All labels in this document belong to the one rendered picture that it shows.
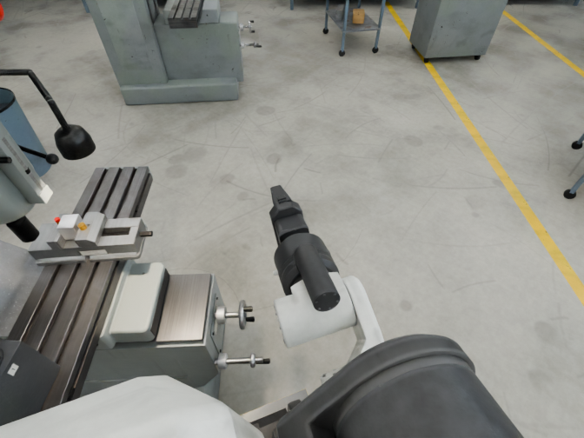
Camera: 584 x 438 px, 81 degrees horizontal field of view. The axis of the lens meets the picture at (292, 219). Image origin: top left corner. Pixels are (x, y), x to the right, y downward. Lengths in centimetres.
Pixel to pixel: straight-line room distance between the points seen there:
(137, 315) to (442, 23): 442
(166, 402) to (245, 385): 183
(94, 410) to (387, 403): 15
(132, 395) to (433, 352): 16
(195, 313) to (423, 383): 121
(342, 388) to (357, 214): 248
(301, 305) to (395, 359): 26
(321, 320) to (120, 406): 29
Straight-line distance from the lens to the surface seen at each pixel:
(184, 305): 139
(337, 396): 21
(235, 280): 230
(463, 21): 498
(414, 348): 21
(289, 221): 57
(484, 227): 291
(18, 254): 158
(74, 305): 130
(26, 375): 111
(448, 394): 20
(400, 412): 19
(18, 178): 99
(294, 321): 45
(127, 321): 132
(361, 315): 46
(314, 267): 44
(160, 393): 21
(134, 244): 127
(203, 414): 20
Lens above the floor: 194
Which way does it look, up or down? 49 degrees down
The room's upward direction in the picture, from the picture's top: straight up
